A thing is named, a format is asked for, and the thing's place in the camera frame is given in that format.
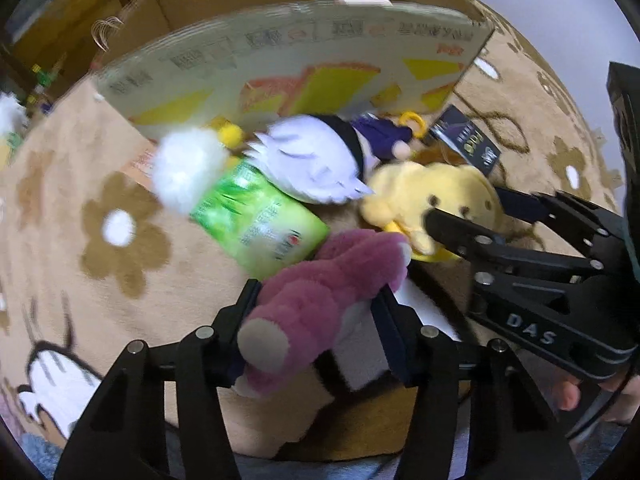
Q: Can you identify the beige flower blanket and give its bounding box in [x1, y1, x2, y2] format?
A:
[0, 0, 626, 461]

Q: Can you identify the purple plush doll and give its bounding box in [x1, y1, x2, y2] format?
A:
[245, 112, 428, 206]

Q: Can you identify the green tissue pack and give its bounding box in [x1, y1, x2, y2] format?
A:
[189, 159, 331, 281]

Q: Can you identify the small black box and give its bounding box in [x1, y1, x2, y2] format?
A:
[430, 105, 503, 178]

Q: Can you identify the yellow plush toy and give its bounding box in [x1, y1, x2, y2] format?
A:
[360, 162, 503, 263]

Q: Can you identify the person's right hand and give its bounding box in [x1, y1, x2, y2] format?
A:
[556, 360, 640, 426]

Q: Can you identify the yellow fluffy toy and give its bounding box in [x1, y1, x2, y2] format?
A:
[207, 116, 246, 151]

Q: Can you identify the pink plush bear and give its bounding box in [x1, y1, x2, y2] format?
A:
[235, 229, 413, 400]

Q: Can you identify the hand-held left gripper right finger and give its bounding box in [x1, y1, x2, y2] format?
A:
[370, 287, 586, 480]

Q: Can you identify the white tissue pack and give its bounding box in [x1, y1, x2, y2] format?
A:
[320, 277, 463, 393]

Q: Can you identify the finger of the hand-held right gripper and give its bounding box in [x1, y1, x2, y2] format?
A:
[424, 207, 608, 288]
[494, 186, 627, 261]

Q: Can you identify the printed cardboard box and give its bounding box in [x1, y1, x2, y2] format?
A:
[92, 0, 496, 143]

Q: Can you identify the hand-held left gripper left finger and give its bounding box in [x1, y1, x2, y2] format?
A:
[52, 277, 263, 480]

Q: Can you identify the white fluffy plush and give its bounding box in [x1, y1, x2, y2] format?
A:
[150, 127, 231, 213]

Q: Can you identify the wooden wardrobe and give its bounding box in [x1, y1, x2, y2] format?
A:
[7, 0, 156, 68]

